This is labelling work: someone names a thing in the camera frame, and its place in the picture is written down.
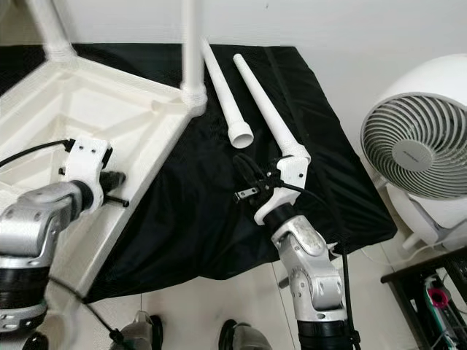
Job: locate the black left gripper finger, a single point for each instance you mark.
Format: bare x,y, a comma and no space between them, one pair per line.
116,200

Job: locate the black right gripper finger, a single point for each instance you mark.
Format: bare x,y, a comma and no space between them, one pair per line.
250,170

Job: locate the white plastic table top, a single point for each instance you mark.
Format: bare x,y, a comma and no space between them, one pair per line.
58,109

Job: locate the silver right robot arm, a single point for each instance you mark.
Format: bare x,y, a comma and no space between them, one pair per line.
310,255

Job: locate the black table cloth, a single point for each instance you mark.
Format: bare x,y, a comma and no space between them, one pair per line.
204,219

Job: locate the grey left robot leg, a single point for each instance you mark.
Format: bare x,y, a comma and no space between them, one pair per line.
142,332

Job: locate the grey robot leg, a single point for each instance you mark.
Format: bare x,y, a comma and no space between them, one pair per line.
248,337
142,332

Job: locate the grey right robot leg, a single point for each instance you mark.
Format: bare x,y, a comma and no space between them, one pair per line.
248,337

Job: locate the white round fan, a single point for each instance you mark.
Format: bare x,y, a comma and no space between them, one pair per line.
408,149

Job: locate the white grey floor appliance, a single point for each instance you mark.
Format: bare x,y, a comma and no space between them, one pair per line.
434,222

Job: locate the black low shelf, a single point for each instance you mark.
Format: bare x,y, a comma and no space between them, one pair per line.
408,299

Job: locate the grey pink hair dryer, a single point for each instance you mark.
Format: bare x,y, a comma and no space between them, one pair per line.
438,297

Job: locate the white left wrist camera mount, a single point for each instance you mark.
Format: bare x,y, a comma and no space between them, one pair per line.
87,164

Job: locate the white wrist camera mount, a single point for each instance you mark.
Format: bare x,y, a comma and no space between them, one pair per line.
87,164
292,171

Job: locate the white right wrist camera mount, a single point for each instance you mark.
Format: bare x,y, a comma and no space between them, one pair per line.
292,171

